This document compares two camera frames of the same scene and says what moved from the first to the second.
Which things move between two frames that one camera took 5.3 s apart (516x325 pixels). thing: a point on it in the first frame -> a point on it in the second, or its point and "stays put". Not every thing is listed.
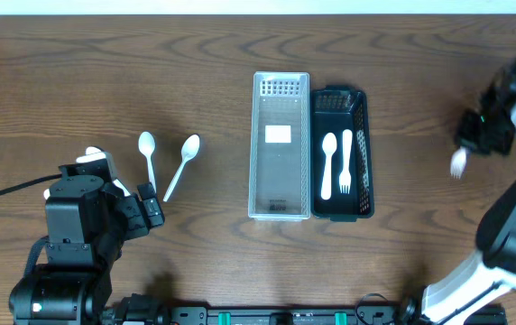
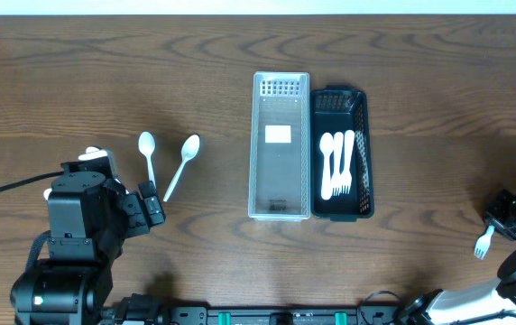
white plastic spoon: (147, 144) stays put
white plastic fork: (457, 162) -> (336, 181)
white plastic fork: (345, 179) stays put
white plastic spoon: (329, 145) stays put
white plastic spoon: (188, 150) stays put
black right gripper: (466, 137) -> (496, 218)
